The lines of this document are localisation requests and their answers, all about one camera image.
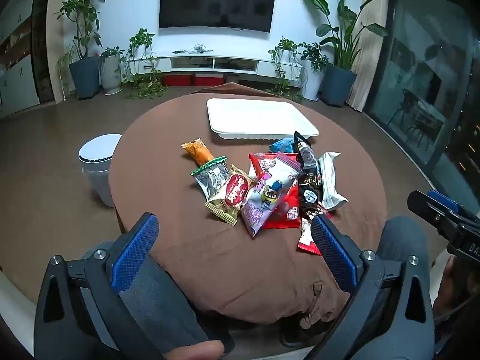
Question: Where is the gold snack packet red label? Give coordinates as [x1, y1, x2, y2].
[204, 164, 252, 226]

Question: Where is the red white figure-print packet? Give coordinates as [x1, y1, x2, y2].
[297, 215, 323, 256]

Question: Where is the plant in grey-white pot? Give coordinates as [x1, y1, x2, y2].
[99, 47, 122, 96]

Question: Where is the beige curtain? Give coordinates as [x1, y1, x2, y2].
[347, 0, 391, 113]

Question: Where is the white wall cabinet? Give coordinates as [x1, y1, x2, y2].
[0, 0, 42, 121]

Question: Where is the broad-leaf plant in blue pot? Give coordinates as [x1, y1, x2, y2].
[302, 0, 389, 107]

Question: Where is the person's left leg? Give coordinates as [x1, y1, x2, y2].
[80, 240, 233, 360]

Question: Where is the person's left hand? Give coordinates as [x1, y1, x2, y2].
[162, 340, 226, 360]

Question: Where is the leafy tree in blue pot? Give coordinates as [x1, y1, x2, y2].
[56, 0, 106, 100]

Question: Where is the purple cartoon snack packet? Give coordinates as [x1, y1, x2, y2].
[240, 154, 302, 239]

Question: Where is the long white snack packet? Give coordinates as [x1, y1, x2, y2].
[317, 152, 349, 211]

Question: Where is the glass sliding door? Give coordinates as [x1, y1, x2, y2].
[365, 0, 480, 199]

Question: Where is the black snack packet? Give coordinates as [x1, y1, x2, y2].
[292, 131, 325, 218]

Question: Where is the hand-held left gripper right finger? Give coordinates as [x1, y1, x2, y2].
[305, 214, 436, 360]

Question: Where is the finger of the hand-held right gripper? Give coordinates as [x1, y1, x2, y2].
[409, 199, 456, 239]
[407, 190, 480, 222]

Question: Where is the white plastic tray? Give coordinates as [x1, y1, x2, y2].
[206, 98, 319, 140]

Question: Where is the orange snack packet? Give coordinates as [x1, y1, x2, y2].
[181, 139, 216, 166]

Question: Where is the person's right hand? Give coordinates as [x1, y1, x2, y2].
[433, 257, 464, 321]

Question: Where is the white round bin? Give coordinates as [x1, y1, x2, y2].
[78, 133, 122, 209]

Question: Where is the white television cabinet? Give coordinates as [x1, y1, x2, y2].
[124, 54, 304, 83]

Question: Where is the bushy plant in white pot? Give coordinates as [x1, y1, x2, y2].
[298, 43, 329, 102]

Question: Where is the light blue snack packet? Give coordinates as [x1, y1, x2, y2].
[268, 137, 301, 154]

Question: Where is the dark metal chair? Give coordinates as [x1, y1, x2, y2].
[407, 109, 443, 147]
[388, 90, 417, 128]

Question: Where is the green-edged clear snack packet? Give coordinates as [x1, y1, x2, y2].
[190, 155, 229, 201]

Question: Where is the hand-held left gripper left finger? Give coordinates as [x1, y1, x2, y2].
[34, 213, 167, 360]

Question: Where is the round brown table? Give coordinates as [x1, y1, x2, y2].
[109, 82, 389, 325]

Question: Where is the wall-mounted television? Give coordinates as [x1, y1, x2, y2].
[159, 0, 277, 33]

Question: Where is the trailing vine plant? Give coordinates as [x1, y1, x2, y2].
[124, 28, 167, 100]
[268, 37, 301, 100]

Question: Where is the red storage box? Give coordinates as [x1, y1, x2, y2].
[194, 74, 226, 87]
[163, 74, 194, 87]

